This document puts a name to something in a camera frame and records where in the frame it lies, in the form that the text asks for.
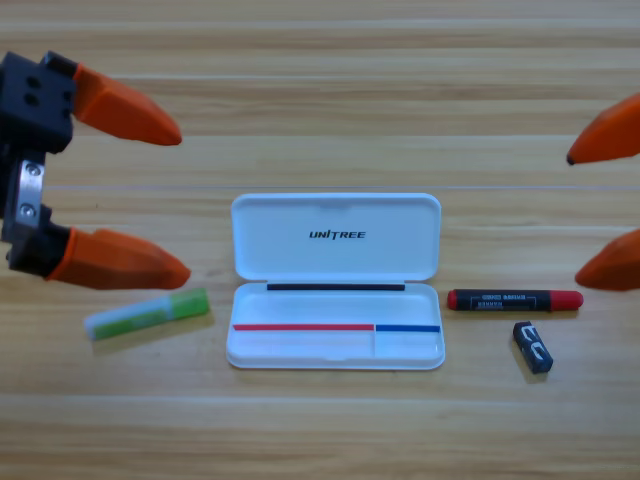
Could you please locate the green and white highlighter pen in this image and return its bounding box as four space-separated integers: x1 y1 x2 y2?
83 287 211 343

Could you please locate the white Unitree pencil case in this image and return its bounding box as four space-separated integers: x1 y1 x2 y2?
225 192 446 371

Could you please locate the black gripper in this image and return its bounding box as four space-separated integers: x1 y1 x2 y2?
0 50 184 281

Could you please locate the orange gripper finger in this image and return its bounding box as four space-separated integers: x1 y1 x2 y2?
47 227 192 292
566 92 640 167
574 228 640 292

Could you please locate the red and black marker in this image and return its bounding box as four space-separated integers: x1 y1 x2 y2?
446 288 585 314

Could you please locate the black eraser with white print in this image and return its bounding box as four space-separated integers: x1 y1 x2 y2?
512 320 555 376

